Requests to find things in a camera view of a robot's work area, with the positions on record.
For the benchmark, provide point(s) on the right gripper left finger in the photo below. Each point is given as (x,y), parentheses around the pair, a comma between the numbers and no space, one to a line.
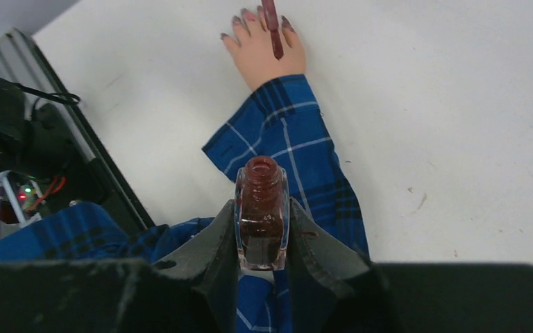
(193,289)

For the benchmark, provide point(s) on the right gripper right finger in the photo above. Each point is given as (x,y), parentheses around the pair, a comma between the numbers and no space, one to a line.
(409,294)

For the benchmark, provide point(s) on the red nail polish bottle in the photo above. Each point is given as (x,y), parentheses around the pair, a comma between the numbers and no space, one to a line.
(262,215)

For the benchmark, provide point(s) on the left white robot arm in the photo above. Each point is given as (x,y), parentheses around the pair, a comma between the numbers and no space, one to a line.
(42,168)

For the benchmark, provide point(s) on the mannequin hand with painted nails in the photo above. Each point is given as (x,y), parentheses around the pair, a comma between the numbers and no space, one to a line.
(251,49)

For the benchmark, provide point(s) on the blue plaid shirt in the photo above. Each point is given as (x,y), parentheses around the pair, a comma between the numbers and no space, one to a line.
(281,120)

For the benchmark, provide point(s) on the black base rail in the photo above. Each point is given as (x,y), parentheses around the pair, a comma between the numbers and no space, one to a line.
(120,201)

